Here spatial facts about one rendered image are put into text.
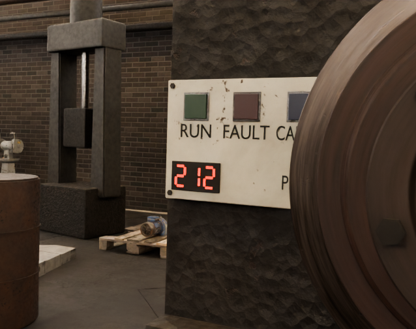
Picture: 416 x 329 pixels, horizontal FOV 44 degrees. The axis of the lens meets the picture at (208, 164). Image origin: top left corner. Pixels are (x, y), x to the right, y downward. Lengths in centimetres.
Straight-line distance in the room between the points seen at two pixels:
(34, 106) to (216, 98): 855
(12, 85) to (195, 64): 890
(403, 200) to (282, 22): 37
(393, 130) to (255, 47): 34
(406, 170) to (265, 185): 30
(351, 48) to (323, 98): 6
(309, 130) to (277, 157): 16
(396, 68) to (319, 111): 10
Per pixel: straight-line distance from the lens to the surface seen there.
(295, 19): 76
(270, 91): 73
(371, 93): 54
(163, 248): 499
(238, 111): 74
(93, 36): 596
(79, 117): 607
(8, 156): 914
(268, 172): 73
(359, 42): 58
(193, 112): 77
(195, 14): 82
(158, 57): 787
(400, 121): 48
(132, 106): 804
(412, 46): 55
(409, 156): 48
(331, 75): 58
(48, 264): 459
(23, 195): 319
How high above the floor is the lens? 116
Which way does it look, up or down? 3 degrees down
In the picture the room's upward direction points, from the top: 2 degrees clockwise
